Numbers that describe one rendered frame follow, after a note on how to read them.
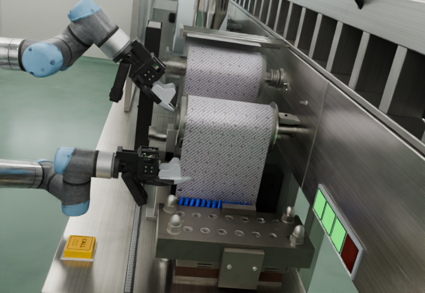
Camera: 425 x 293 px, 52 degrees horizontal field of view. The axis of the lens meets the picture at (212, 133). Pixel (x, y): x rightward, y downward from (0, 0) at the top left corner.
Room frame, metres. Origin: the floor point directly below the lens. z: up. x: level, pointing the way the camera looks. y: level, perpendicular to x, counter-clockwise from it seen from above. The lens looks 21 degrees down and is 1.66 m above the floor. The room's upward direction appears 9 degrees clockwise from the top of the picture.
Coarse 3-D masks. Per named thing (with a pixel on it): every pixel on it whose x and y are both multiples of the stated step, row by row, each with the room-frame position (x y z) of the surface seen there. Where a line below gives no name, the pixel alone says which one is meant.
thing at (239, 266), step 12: (228, 252) 0.89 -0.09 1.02; (240, 252) 0.90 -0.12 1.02; (252, 252) 0.90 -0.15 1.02; (228, 264) 0.89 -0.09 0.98; (240, 264) 0.90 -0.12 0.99; (252, 264) 0.90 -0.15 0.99; (228, 276) 0.89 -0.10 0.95; (240, 276) 0.90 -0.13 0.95; (252, 276) 0.90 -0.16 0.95; (240, 288) 0.90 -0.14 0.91; (252, 288) 0.90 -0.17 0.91
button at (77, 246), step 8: (72, 240) 0.96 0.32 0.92; (80, 240) 0.96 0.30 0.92; (88, 240) 0.97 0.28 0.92; (72, 248) 0.93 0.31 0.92; (80, 248) 0.93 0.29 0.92; (88, 248) 0.94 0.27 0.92; (64, 256) 0.92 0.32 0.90; (72, 256) 0.92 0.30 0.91; (80, 256) 0.92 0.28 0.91; (88, 256) 0.92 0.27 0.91
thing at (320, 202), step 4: (320, 192) 0.91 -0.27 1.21; (320, 196) 0.91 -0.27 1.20; (316, 200) 0.92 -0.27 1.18; (320, 200) 0.90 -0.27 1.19; (324, 200) 0.88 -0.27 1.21; (316, 204) 0.91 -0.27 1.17; (320, 204) 0.89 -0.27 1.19; (316, 208) 0.91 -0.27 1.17; (320, 208) 0.89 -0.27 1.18; (316, 212) 0.90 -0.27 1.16; (320, 212) 0.88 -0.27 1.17; (320, 216) 0.88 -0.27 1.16
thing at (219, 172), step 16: (192, 144) 1.09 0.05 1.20; (208, 144) 1.10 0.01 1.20; (192, 160) 1.09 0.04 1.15; (208, 160) 1.10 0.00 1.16; (224, 160) 1.10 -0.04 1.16; (240, 160) 1.11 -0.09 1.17; (256, 160) 1.12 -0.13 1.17; (192, 176) 1.09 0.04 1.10; (208, 176) 1.10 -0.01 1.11; (224, 176) 1.11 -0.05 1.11; (240, 176) 1.11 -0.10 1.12; (256, 176) 1.12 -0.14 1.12; (176, 192) 1.09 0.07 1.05; (192, 192) 1.09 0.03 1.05; (208, 192) 1.10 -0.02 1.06; (224, 192) 1.11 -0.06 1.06; (240, 192) 1.11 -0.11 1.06; (256, 192) 1.12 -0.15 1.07
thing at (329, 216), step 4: (328, 204) 0.86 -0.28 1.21; (328, 208) 0.85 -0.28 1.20; (324, 212) 0.86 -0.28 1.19; (328, 212) 0.85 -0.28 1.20; (332, 212) 0.83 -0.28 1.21; (324, 216) 0.86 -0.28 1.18; (328, 216) 0.84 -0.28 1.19; (332, 216) 0.82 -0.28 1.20; (324, 220) 0.85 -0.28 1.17; (328, 220) 0.84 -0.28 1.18; (332, 220) 0.82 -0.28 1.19; (324, 224) 0.85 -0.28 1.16; (328, 224) 0.83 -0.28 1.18; (332, 224) 0.81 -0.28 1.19; (328, 228) 0.82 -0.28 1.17; (328, 232) 0.82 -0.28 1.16
